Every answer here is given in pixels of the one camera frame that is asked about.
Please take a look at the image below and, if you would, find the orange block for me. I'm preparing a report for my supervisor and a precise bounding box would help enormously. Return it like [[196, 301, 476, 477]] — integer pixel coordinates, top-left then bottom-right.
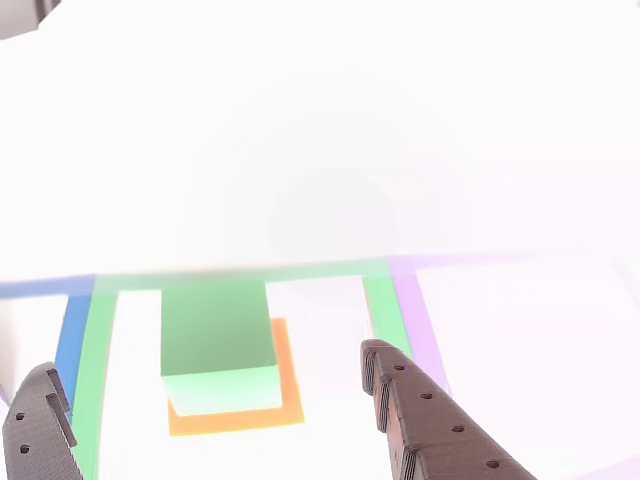
[[167, 317, 306, 438]]

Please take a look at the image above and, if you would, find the purple square frame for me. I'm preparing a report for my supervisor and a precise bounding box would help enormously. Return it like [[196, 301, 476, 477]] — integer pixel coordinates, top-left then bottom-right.
[[389, 252, 640, 480]]

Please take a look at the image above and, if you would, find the green cube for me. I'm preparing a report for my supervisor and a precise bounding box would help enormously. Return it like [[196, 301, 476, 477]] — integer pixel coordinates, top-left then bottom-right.
[[159, 279, 285, 418]]

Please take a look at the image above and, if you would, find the green square frame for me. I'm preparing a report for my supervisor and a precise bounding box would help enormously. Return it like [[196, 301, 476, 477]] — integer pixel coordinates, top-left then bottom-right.
[[69, 259, 415, 480]]

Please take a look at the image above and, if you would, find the blue square frame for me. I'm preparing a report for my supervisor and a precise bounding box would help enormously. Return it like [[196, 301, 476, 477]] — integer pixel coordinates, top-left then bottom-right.
[[0, 274, 96, 416]]

